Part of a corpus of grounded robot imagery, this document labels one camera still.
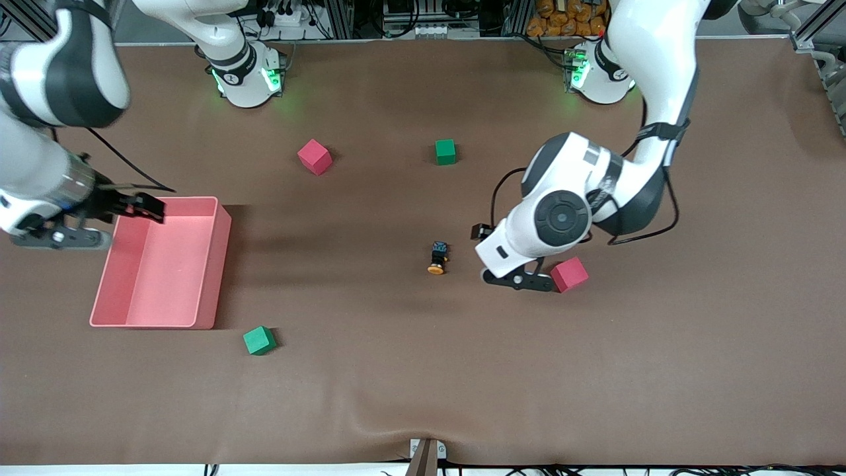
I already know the orange push button switch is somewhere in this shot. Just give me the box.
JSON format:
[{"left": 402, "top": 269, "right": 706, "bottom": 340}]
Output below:
[{"left": 426, "top": 241, "right": 451, "bottom": 275}]

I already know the pink foam cube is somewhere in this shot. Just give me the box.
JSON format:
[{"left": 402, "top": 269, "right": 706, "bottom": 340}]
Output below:
[
  {"left": 550, "top": 257, "right": 590, "bottom": 294},
  {"left": 297, "top": 139, "right": 333, "bottom": 177}
]

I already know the pink plastic bin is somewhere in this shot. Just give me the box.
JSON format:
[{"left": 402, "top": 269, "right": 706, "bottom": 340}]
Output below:
[{"left": 89, "top": 196, "right": 233, "bottom": 330}]

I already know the brown table mat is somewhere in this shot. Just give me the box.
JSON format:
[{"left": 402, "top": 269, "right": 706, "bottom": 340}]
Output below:
[{"left": 0, "top": 36, "right": 846, "bottom": 467}]

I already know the pile of orange lumps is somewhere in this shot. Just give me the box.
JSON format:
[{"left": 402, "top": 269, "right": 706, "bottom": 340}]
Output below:
[{"left": 526, "top": 0, "right": 609, "bottom": 38}]

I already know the white power strip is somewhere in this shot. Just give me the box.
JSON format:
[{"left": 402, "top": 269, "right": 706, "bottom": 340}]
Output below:
[{"left": 264, "top": 5, "right": 311, "bottom": 28}]

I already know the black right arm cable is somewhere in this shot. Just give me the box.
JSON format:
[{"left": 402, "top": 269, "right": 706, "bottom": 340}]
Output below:
[{"left": 85, "top": 126, "right": 178, "bottom": 194}]

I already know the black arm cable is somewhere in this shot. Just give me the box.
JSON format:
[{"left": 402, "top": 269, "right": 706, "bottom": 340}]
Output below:
[
  {"left": 490, "top": 63, "right": 700, "bottom": 247},
  {"left": 85, "top": 126, "right": 178, "bottom": 194}
]

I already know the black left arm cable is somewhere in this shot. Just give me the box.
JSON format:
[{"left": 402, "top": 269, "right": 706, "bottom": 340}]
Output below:
[{"left": 490, "top": 63, "right": 700, "bottom": 247}]

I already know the aluminium corner frame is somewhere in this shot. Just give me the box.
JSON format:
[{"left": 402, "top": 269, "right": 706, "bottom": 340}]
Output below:
[
  {"left": 0, "top": 0, "right": 60, "bottom": 44},
  {"left": 790, "top": 0, "right": 846, "bottom": 138}
]

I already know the grey metal bracket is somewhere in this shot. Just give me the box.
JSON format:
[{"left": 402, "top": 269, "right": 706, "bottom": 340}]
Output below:
[{"left": 409, "top": 438, "right": 447, "bottom": 460}]

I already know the aluminium frame post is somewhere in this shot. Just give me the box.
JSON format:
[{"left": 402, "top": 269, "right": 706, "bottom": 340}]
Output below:
[
  {"left": 323, "top": 0, "right": 356, "bottom": 40},
  {"left": 500, "top": 0, "right": 535, "bottom": 37}
]

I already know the camera stand pole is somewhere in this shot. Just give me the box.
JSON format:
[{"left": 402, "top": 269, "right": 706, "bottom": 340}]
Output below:
[{"left": 404, "top": 439, "right": 439, "bottom": 476}]

